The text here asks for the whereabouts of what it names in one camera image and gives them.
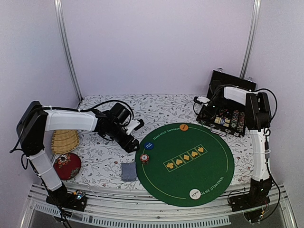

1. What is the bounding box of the right aluminium frame post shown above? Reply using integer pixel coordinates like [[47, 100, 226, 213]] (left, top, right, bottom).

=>
[[239, 0, 261, 79]]

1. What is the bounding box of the white dealer button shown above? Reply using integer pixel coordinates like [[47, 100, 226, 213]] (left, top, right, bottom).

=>
[[189, 189, 202, 200]]

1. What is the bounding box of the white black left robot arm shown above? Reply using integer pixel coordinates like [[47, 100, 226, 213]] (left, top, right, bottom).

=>
[[10, 100, 144, 208]]

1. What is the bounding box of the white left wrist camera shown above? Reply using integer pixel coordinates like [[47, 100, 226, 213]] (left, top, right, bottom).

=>
[[125, 119, 144, 135]]

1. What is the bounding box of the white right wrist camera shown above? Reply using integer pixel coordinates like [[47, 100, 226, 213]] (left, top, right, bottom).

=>
[[193, 96, 210, 104]]

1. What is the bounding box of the orange blind button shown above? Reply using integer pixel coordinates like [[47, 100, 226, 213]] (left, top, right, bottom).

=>
[[179, 123, 189, 132]]

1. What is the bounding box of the aluminium frame post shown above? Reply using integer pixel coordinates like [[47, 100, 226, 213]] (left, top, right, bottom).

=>
[[54, 0, 83, 102], [239, 0, 261, 79]]

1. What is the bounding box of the blue playing card deck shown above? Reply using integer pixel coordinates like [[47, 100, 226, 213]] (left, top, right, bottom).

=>
[[121, 162, 137, 182]]

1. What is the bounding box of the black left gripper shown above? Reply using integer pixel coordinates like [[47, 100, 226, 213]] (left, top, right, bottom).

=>
[[108, 122, 140, 153]]

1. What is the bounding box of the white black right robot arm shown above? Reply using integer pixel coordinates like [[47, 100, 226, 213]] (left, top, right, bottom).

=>
[[197, 84, 277, 212]]

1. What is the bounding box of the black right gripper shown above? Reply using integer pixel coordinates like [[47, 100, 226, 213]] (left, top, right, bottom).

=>
[[201, 96, 226, 118]]

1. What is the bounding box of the woven bamboo basket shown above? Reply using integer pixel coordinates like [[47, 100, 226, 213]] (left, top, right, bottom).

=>
[[51, 130, 79, 155]]

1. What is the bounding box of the red floral round cushion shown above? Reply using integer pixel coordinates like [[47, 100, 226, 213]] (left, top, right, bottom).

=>
[[53, 153, 81, 181]]

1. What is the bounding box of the black poker chip case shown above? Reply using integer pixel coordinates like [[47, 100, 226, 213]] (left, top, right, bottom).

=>
[[196, 70, 257, 137]]

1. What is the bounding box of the left aluminium frame post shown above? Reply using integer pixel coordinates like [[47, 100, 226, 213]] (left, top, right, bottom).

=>
[[54, 0, 83, 102]]

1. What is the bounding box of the round green poker mat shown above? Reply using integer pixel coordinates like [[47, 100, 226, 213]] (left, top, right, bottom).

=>
[[135, 123, 235, 207]]

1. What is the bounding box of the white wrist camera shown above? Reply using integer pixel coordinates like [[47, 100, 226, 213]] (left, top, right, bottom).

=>
[[193, 96, 210, 104], [125, 119, 144, 135]]

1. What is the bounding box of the blue blind button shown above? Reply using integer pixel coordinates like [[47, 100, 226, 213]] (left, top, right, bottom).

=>
[[144, 142, 154, 150]]

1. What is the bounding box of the floral white table cloth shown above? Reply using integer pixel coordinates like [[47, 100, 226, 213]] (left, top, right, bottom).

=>
[[52, 95, 255, 190]]

